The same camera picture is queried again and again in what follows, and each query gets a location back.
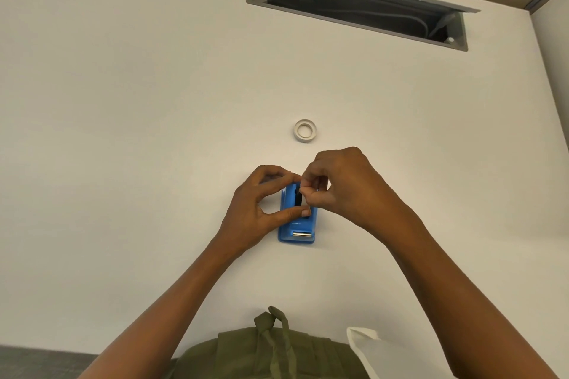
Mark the person's left hand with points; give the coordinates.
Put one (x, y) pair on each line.
(242, 214)

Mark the person's right hand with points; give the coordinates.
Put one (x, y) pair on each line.
(355, 190)

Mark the person's left thumb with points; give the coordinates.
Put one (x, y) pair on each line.
(289, 215)

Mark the person's right thumb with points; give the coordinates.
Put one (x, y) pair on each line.
(313, 197)

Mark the black tape core spool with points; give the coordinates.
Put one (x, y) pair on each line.
(298, 199)

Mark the blue tape dispenser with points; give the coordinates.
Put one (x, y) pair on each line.
(297, 230)

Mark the person's left forearm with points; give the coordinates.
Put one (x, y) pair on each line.
(178, 307)

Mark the person's right forearm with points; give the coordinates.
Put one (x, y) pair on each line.
(453, 303)

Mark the white tape roll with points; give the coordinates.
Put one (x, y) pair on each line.
(306, 136)

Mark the olive green backpack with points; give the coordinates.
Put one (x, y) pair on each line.
(266, 356)

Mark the white cloth bag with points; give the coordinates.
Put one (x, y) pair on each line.
(391, 356)

